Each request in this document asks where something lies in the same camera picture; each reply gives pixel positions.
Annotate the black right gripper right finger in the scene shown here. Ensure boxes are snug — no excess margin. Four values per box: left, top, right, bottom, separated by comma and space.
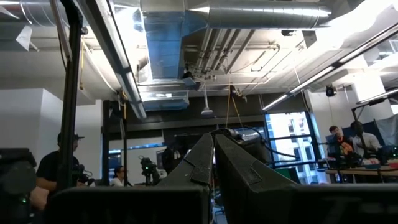
215, 134, 398, 224

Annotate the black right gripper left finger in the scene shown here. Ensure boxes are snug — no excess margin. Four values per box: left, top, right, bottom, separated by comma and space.
43, 133, 215, 224

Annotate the bright window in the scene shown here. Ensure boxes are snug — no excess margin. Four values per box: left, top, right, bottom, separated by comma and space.
264, 111, 315, 185

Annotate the person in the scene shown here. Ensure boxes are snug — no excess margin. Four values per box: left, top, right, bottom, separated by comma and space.
326, 125, 355, 159
349, 120, 382, 158
110, 165, 134, 187
29, 132, 94, 212

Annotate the wooden background table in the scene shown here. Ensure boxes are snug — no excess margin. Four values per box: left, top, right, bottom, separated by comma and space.
325, 166, 398, 177

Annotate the long linear ceiling light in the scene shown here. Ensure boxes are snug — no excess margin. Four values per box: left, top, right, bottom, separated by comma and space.
261, 22, 398, 113

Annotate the long suspended linear light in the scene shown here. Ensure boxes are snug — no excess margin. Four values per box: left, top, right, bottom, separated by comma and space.
76, 0, 147, 121

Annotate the blue rectangular air duct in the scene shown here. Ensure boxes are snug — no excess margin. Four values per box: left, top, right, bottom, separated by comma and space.
142, 11, 200, 81

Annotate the silver round air duct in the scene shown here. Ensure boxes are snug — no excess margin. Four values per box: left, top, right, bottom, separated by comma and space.
186, 0, 332, 30

